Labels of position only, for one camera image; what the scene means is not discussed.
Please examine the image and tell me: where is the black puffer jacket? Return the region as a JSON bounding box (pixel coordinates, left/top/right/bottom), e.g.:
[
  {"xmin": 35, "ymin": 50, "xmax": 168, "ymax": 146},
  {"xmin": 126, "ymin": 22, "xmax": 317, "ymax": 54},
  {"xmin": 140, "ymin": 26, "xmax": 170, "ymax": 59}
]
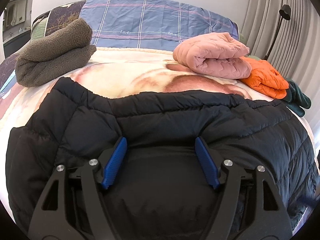
[{"xmin": 5, "ymin": 77, "xmax": 319, "ymax": 239}]

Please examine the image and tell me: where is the cream printed blanket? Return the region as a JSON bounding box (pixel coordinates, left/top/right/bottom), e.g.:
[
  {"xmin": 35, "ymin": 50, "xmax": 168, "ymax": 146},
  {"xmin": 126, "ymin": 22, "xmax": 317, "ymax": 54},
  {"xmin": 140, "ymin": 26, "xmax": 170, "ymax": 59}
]
[{"xmin": 0, "ymin": 47, "xmax": 320, "ymax": 233}]

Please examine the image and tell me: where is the orange puffer jacket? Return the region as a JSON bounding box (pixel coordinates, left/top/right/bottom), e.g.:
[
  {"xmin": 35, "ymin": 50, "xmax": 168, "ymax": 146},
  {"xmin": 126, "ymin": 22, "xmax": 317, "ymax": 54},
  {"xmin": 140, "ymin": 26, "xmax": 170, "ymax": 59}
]
[{"xmin": 240, "ymin": 57, "xmax": 289, "ymax": 99}]

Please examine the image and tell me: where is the dark green fleece garment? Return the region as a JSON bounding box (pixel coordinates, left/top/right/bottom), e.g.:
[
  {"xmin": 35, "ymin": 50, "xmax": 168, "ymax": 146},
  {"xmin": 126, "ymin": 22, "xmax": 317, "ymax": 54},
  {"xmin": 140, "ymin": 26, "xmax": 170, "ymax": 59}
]
[{"xmin": 282, "ymin": 78, "xmax": 312, "ymax": 118}]

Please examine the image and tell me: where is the pink quilted jacket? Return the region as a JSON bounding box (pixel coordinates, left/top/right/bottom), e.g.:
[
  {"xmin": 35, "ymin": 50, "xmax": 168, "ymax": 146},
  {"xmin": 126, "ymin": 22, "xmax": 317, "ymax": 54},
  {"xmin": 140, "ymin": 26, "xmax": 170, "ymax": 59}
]
[{"xmin": 173, "ymin": 33, "xmax": 252, "ymax": 80}]

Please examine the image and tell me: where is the grey-brown fleece garment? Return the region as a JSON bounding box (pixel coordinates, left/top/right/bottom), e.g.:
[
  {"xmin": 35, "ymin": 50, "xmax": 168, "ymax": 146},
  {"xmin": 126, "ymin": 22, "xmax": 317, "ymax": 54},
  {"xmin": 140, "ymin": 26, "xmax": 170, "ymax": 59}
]
[{"xmin": 15, "ymin": 18, "xmax": 97, "ymax": 87}]

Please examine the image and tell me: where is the blue plaid duvet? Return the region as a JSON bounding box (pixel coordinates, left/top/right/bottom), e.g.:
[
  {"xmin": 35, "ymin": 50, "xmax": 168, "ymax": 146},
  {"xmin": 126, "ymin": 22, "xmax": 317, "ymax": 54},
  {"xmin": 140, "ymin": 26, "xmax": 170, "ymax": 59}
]
[{"xmin": 80, "ymin": 0, "xmax": 239, "ymax": 51}]

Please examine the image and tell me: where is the green pillow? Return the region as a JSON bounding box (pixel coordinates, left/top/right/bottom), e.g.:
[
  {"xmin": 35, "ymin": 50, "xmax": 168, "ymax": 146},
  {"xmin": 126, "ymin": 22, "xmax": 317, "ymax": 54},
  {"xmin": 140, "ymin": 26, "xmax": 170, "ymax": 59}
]
[{"xmin": 30, "ymin": 17, "xmax": 48, "ymax": 42}]

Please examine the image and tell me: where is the dark floral pillow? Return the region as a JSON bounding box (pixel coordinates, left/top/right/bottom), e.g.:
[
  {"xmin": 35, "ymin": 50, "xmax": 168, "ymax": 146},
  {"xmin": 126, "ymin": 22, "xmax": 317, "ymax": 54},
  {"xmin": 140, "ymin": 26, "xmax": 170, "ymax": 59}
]
[{"xmin": 45, "ymin": 0, "xmax": 86, "ymax": 36}]

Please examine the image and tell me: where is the black floor lamp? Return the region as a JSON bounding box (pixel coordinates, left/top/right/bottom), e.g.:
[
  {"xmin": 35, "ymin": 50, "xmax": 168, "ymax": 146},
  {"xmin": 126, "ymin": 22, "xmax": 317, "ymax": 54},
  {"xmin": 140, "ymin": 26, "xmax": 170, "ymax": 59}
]
[{"xmin": 264, "ymin": 4, "xmax": 291, "ymax": 60}]

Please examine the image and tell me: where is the arched wall mirror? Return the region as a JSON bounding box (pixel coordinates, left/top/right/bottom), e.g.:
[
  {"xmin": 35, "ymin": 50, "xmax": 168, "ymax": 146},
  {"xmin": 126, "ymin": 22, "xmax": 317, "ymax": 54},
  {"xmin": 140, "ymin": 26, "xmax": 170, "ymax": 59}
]
[{"xmin": 2, "ymin": 0, "xmax": 33, "ymax": 57}]

